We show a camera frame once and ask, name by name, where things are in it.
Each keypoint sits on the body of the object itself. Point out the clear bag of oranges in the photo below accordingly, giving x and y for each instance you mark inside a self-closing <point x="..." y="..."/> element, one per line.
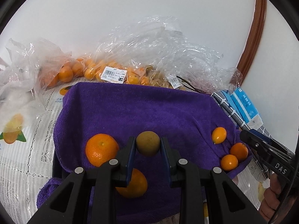
<point x="163" y="44"/>

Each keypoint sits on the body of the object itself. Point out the plastic bag of oranges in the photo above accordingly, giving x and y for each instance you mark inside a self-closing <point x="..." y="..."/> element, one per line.
<point x="91" y="71"/>

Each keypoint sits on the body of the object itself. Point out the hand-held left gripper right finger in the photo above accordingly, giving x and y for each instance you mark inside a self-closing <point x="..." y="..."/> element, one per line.
<point x="165" y="158"/>

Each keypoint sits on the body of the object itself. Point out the oval orange kumquat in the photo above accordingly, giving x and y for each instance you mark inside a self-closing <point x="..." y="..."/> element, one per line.
<point x="219" y="135"/>

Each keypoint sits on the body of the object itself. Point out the person's right hand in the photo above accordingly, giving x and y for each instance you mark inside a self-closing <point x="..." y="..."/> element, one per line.
<point x="271" y="198"/>

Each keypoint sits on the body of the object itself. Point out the blue tissue pack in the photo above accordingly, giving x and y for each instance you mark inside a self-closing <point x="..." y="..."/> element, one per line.
<point x="247" y="112"/>

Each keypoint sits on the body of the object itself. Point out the purple towel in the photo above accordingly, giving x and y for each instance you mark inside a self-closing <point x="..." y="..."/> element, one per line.
<point x="144" y="112"/>

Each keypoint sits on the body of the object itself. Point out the plastic bag of brown fruit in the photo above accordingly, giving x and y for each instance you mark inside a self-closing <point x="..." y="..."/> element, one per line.
<point x="160" y="81"/>

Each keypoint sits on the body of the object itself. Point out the greenish brown round fruit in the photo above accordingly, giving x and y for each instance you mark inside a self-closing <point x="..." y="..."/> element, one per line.
<point x="148" y="144"/>

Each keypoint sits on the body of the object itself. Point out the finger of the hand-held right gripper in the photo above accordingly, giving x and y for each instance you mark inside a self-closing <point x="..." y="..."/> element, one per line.
<point x="259" y="134"/>
<point x="251" y="141"/>

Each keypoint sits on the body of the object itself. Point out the small orange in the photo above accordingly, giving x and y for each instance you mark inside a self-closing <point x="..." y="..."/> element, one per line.
<point x="229" y="162"/>
<point x="238" y="151"/>
<point x="137" y="184"/>

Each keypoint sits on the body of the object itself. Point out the brown wooden door frame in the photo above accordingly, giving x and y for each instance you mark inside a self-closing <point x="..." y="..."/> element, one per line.
<point x="254" y="32"/>

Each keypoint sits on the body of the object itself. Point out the empty clear plastic bag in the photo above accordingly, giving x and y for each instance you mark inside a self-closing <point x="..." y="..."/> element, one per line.
<point x="21" y="86"/>

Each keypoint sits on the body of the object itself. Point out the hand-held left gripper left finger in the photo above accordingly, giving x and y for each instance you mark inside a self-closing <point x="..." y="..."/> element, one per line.
<point x="130" y="158"/>

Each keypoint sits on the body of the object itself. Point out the large orange mandarin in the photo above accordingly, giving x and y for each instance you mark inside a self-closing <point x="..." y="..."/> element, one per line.
<point x="101" y="149"/>

